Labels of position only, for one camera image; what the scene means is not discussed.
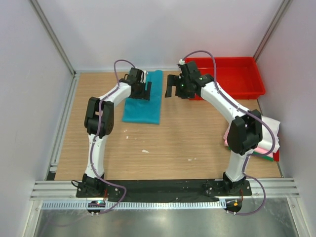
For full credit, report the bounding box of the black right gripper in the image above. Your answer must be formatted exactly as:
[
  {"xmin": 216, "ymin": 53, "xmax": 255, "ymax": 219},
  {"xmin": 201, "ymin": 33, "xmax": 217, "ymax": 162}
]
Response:
[{"xmin": 165, "ymin": 75, "xmax": 195, "ymax": 99}]

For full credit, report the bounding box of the teal t shirt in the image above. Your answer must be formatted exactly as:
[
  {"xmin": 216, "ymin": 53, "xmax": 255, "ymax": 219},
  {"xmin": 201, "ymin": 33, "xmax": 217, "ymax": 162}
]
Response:
[{"xmin": 122, "ymin": 70, "xmax": 163, "ymax": 124}]

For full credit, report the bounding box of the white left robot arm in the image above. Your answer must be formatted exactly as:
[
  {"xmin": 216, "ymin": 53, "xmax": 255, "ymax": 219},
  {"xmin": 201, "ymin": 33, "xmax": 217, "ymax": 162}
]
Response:
[{"xmin": 76, "ymin": 67, "xmax": 152, "ymax": 198}]

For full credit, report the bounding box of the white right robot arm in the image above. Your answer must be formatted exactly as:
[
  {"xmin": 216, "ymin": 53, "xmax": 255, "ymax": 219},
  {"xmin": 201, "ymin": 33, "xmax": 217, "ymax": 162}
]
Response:
[{"xmin": 165, "ymin": 60, "xmax": 263, "ymax": 196}]

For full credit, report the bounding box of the red plastic bin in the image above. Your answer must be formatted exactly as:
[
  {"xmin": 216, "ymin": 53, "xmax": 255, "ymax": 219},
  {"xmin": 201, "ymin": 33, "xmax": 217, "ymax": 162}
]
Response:
[{"xmin": 185, "ymin": 57, "xmax": 266, "ymax": 99}]

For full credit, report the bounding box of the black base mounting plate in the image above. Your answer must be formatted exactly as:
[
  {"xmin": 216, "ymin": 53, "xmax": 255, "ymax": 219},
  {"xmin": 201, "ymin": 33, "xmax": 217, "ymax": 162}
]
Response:
[{"xmin": 71, "ymin": 179, "xmax": 252, "ymax": 203}]

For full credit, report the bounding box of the pink folded t shirt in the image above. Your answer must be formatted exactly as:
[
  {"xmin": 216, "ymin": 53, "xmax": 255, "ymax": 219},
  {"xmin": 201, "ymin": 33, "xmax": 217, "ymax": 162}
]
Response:
[{"xmin": 223, "ymin": 128, "xmax": 275, "ymax": 158}]

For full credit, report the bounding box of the white folded t shirt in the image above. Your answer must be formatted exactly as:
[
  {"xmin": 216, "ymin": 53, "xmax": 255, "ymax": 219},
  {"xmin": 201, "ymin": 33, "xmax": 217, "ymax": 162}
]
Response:
[{"xmin": 259, "ymin": 115, "xmax": 281, "ymax": 150}]

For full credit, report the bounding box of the green folded t shirt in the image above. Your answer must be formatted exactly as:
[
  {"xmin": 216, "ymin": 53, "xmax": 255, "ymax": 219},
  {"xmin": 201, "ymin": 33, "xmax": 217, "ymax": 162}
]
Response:
[{"xmin": 227, "ymin": 146, "xmax": 275, "ymax": 162}]

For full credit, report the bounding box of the red folded t shirt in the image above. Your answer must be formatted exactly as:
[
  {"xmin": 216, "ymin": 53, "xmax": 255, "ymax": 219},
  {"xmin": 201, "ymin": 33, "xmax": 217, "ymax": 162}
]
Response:
[{"xmin": 273, "ymin": 150, "xmax": 279, "ymax": 162}]

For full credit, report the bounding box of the aluminium frame rail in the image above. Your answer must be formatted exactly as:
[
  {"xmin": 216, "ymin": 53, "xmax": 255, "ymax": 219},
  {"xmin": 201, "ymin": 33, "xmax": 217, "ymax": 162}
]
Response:
[{"xmin": 30, "ymin": 178, "xmax": 300, "ymax": 200}]

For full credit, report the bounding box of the white slotted cable duct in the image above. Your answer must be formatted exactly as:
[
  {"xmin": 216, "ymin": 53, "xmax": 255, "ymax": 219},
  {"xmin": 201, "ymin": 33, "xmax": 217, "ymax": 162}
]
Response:
[{"xmin": 41, "ymin": 199, "xmax": 226, "ymax": 210}]

